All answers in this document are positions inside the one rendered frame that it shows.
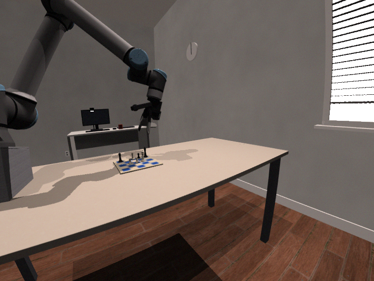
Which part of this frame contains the blue and cream chessboard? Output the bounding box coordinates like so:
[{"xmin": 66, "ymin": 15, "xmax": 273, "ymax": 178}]
[{"xmin": 113, "ymin": 155, "xmax": 163, "ymax": 174}]

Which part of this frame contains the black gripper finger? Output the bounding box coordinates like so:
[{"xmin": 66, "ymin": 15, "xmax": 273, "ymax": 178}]
[
  {"xmin": 147, "ymin": 110, "xmax": 157, "ymax": 134},
  {"xmin": 138, "ymin": 114, "xmax": 147, "ymax": 131}
]

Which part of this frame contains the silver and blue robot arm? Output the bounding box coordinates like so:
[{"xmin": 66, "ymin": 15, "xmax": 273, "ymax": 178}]
[{"xmin": 0, "ymin": 0, "xmax": 167, "ymax": 147}]

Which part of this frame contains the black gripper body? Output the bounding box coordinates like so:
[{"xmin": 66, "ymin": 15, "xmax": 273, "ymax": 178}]
[{"xmin": 143, "ymin": 97, "xmax": 162, "ymax": 120}]

